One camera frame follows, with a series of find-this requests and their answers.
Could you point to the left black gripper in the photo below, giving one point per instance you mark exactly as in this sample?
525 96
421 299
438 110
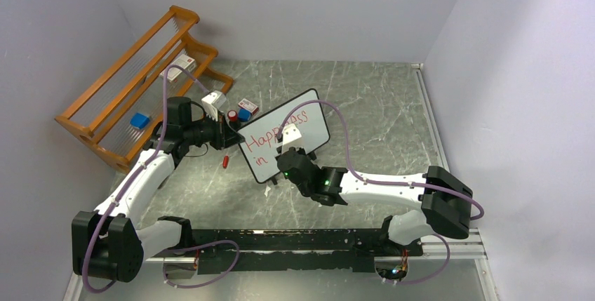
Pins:
224 137

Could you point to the red marker cap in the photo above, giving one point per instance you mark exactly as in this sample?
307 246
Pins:
225 161

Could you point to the black framed whiteboard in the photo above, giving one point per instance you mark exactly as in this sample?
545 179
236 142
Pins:
260 144

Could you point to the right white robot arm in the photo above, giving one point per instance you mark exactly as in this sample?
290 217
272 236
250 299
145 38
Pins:
437 202

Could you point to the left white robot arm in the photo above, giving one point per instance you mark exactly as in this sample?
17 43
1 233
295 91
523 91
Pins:
106 242

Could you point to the blue small block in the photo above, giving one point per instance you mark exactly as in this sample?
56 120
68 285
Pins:
244 115

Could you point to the red white small box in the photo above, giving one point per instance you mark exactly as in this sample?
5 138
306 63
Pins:
248 106

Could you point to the white red box on rack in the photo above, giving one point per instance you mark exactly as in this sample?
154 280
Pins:
173 71

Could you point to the blue block on rack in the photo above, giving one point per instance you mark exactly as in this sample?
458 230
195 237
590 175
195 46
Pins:
139 121

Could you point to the orange wooden rack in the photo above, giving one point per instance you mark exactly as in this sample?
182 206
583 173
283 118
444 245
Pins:
99 117

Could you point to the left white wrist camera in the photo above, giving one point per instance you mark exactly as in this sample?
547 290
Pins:
212 103

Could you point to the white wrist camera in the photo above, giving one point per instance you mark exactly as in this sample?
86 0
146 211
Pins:
291 137
212 103

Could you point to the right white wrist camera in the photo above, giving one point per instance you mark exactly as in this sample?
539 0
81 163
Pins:
291 137

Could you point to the black base frame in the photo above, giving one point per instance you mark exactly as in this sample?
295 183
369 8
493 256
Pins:
247 250

